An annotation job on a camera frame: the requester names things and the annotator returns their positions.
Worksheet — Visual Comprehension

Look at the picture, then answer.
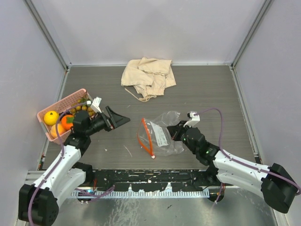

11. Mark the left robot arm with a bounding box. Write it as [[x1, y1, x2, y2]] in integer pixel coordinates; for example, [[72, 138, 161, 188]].
[[18, 106, 130, 226]]

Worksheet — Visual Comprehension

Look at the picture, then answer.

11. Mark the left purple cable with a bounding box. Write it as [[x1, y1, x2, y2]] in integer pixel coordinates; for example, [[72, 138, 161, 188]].
[[27, 101, 116, 224]]

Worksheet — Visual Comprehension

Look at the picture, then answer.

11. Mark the aluminium frame rail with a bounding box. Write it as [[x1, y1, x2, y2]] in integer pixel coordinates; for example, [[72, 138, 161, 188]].
[[20, 170, 46, 189]]

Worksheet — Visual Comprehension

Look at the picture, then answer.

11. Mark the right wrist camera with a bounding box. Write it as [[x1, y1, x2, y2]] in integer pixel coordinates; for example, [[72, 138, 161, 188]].
[[184, 111, 200, 127]]

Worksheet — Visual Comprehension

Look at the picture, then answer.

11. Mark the pink plastic basket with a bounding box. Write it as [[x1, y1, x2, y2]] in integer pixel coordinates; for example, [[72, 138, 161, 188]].
[[37, 89, 93, 144]]

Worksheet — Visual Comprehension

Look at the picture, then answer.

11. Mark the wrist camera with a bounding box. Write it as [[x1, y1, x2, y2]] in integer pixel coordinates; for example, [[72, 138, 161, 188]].
[[184, 111, 200, 127], [87, 97, 102, 113]]

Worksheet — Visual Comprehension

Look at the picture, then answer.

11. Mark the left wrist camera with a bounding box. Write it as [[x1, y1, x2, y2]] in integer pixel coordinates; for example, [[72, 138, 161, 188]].
[[87, 97, 102, 113]]

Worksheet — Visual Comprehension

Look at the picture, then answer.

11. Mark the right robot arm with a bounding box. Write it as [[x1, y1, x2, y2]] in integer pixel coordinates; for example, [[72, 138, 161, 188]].
[[167, 121, 301, 213]]

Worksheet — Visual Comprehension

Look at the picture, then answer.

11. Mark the clear zip top bag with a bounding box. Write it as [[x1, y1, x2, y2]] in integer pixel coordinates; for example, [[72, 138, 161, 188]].
[[137, 111, 185, 159]]

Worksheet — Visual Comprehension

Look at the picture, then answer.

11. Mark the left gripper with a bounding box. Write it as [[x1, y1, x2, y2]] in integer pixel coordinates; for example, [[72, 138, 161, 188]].
[[85, 106, 129, 137]]

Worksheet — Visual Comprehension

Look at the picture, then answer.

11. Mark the beige cloth drawstring bag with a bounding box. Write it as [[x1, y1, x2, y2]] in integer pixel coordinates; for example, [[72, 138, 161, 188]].
[[121, 57, 176, 102]]

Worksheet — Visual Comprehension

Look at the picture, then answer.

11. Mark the fake lemon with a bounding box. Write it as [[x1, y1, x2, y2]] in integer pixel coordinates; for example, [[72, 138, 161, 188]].
[[44, 111, 59, 126]]

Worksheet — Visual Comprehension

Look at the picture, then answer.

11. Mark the fake orange persimmon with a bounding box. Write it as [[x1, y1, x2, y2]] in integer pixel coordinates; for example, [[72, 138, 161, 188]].
[[61, 114, 74, 130]]

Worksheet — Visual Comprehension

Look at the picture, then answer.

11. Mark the fake brown longan bunch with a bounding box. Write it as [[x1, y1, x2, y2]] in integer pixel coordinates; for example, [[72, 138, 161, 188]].
[[69, 92, 95, 117]]

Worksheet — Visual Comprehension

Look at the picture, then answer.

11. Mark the grey slotted cable duct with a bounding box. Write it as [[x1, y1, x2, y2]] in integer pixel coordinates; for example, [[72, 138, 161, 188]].
[[70, 189, 210, 199]]

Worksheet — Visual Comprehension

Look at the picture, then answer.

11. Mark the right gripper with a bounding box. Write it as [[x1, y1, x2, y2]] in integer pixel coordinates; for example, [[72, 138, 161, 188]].
[[167, 120, 198, 154]]

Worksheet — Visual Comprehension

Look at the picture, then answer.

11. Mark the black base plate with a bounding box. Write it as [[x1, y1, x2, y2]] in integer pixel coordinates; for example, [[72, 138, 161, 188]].
[[83, 169, 221, 192]]

